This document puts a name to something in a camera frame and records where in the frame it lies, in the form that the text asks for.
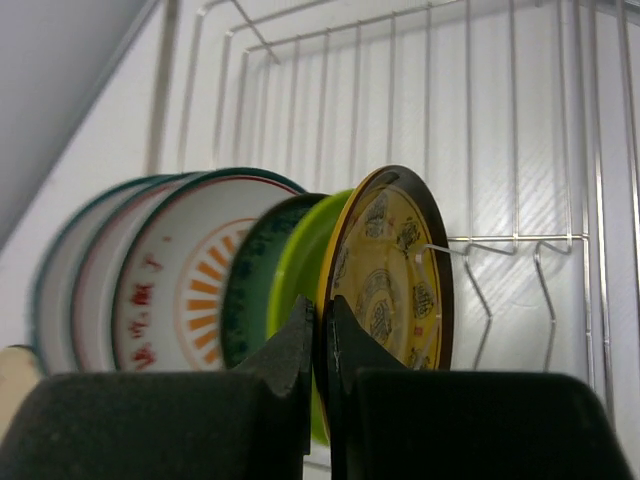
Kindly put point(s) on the dark green patterned plate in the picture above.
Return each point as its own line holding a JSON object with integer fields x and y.
{"x": 245, "y": 305}

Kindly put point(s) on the white plate orange sunburst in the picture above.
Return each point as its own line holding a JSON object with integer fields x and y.
{"x": 168, "y": 298}

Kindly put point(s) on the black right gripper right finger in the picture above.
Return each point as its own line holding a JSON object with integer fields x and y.
{"x": 390, "y": 422}

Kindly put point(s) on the yellow patterned plate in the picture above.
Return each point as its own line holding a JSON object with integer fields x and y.
{"x": 388, "y": 258}

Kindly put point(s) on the lime green plate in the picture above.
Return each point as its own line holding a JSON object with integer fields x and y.
{"x": 310, "y": 223}

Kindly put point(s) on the clear wire dish rack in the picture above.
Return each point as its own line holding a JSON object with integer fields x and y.
{"x": 521, "y": 117}

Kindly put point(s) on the white plate black rim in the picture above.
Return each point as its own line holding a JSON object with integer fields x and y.
{"x": 51, "y": 295}

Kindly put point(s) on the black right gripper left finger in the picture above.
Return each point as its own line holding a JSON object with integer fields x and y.
{"x": 249, "y": 422}

